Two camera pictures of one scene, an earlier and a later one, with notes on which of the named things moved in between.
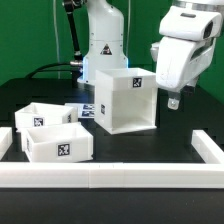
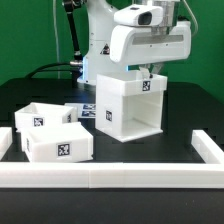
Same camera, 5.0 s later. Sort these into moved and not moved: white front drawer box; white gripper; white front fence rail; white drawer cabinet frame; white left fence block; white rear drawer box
Moved: white gripper; white drawer cabinet frame
Not moved: white left fence block; white rear drawer box; white front drawer box; white front fence rail
